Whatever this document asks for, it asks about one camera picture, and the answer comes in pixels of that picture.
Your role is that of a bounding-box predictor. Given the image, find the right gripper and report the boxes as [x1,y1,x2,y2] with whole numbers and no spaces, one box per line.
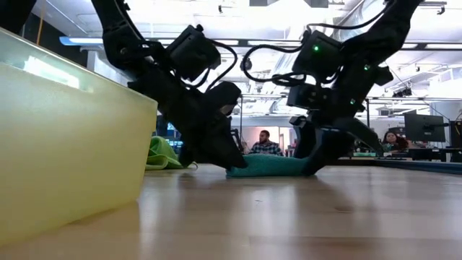
[290,77,384,177]

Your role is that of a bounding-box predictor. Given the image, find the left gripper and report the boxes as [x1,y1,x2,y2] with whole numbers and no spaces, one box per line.
[128,66,249,170]

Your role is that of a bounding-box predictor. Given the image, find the green microfiber towel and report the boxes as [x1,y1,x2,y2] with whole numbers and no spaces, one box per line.
[147,136,199,170]

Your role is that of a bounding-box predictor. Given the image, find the teal microfiber towel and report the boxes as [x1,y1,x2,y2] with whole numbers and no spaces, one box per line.
[226,153,318,178]

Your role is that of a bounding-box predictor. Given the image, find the yellow translucent plastic basket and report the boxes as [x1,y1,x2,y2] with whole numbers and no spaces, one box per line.
[0,27,159,248]

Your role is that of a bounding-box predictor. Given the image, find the person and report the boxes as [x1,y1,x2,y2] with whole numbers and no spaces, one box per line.
[381,131,411,152]
[250,129,285,157]

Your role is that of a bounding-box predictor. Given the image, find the black computer monitor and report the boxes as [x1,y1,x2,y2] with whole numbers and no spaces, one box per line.
[449,121,462,149]
[404,113,447,143]

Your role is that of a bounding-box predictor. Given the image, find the black office desk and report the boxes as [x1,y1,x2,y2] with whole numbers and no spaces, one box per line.
[407,147,462,163]

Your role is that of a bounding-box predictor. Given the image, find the ceiling light strip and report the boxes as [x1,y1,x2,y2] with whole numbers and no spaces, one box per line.
[59,35,105,46]

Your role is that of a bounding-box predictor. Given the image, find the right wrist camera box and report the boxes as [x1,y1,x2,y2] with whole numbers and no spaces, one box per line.
[287,84,328,111]

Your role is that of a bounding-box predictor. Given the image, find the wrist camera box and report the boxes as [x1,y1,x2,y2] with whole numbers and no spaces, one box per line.
[209,81,243,116]
[287,84,328,111]

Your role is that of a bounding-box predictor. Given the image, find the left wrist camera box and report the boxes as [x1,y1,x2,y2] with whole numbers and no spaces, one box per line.
[209,81,243,116]

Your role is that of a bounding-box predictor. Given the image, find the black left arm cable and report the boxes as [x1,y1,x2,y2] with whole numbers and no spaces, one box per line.
[194,38,239,92]

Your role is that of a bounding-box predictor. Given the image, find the yellow power cable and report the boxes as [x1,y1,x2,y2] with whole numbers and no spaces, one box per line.
[35,0,47,46]

